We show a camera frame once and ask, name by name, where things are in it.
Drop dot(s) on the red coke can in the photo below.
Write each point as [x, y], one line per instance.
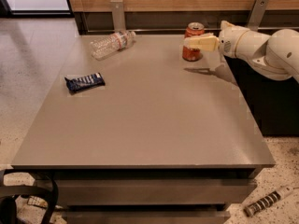
[193, 28]

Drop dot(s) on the white striped cylinder on floor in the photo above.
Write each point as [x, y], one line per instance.
[268, 200]

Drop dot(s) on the right metal railing bracket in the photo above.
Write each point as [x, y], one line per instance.
[256, 14]

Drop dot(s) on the black chair armrest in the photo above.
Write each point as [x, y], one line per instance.
[9, 194]

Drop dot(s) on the lower grey drawer front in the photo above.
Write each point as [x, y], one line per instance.
[147, 217]

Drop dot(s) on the metal railing bracket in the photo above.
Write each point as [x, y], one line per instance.
[256, 14]
[118, 15]

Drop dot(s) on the left metal railing bracket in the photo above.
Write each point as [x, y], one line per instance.
[118, 15]

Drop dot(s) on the upper grey drawer front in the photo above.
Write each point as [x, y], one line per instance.
[153, 192]

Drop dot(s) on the clear plastic water bottle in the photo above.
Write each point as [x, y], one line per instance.
[101, 48]

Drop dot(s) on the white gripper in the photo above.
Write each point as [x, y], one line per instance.
[229, 42]

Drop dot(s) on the grey drawer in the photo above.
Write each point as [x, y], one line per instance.
[147, 217]
[153, 192]

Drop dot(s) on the blue rxbar blueberry wrapper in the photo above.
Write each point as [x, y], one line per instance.
[79, 84]

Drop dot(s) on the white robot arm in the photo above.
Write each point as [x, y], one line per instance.
[273, 56]

